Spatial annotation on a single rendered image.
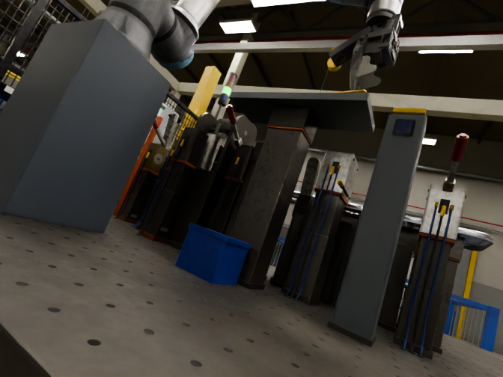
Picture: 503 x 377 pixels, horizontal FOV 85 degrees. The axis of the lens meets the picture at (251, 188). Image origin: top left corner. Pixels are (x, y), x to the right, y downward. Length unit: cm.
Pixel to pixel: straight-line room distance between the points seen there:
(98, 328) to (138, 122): 53
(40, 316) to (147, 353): 8
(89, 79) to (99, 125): 9
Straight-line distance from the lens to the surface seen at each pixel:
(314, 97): 68
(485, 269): 1558
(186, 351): 25
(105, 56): 67
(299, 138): 68
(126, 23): 77
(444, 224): 74
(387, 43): 79
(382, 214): 57
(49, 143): 62
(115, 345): 23
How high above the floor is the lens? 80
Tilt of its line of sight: 10 degrees up
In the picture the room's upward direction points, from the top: 20 degrees clockwise
